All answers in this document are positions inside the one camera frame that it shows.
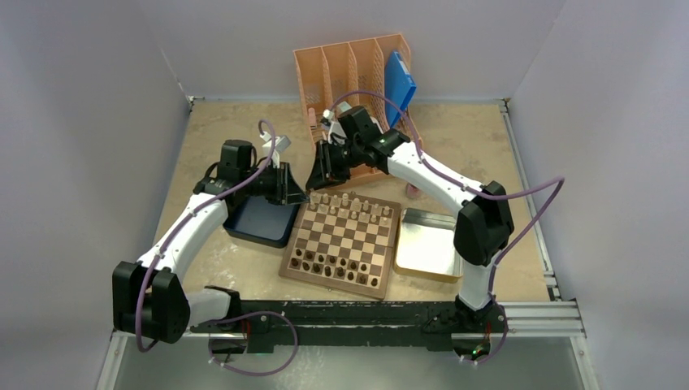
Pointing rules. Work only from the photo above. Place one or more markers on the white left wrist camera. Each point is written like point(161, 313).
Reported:
point(273, 146)

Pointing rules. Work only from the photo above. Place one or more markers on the pink cap bottle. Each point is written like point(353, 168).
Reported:
point(412, 192)

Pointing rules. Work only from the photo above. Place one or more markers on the orange file organizer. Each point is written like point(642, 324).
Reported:
point(347, 74)

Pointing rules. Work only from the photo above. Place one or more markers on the light chess pieces row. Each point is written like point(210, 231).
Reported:
point(347, 210)

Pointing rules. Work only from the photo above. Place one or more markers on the dark blue tin tray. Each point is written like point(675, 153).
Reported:
point(258, 221)

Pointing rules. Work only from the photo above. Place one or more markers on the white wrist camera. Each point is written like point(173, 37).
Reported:
point(273, 146)
point(333, 131)

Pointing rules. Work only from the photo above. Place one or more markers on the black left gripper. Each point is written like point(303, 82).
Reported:
point(286, 191)

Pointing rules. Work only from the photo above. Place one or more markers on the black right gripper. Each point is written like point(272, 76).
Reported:
point(325, 170)

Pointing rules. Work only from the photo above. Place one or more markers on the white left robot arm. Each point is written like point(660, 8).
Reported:
point(148, 298)

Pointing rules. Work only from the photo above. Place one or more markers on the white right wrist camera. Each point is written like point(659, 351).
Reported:
point(333, 131)

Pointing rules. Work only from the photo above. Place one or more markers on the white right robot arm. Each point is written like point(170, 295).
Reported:
point(483, 218)

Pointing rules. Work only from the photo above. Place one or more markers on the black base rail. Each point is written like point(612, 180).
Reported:
point(437, 326)

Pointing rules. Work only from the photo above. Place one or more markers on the blue folder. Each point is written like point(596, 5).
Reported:
point(399, 85)

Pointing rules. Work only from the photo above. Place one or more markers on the wooden chess board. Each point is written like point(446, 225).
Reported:
point(376, 249)

